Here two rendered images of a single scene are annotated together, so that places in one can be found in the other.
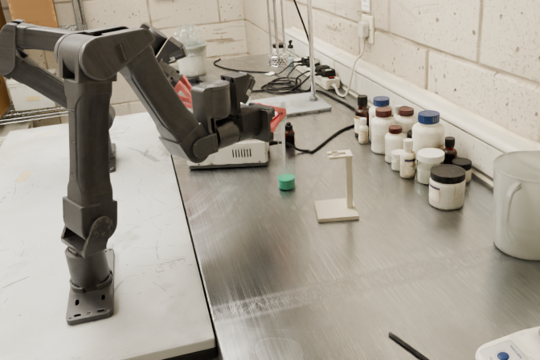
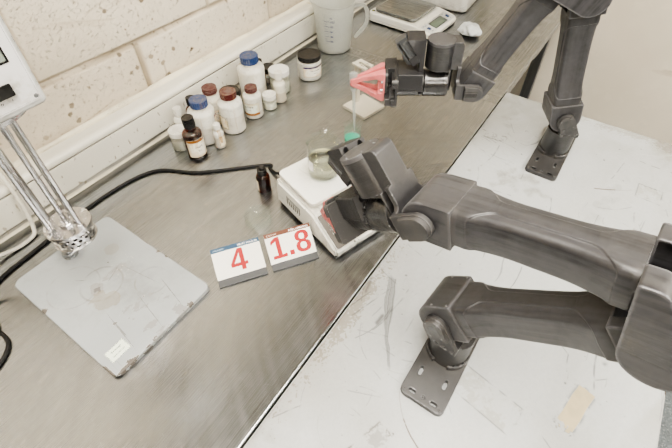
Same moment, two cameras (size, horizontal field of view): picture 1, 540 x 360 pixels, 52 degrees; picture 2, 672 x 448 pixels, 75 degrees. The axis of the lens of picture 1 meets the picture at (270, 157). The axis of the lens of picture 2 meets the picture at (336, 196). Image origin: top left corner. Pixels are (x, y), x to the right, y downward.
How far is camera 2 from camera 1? 1.82 m
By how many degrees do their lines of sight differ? 100
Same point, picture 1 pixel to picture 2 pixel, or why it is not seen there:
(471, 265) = (369, 54)
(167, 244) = (484, 152)
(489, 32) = not seen: outside the picture
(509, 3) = not seen: outside the picture
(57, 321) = (581, 142)
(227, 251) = (455, 124)
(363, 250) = not seen: hidden behind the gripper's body
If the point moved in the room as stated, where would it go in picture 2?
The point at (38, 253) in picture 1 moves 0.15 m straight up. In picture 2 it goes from (583, 208) to (615, 154)
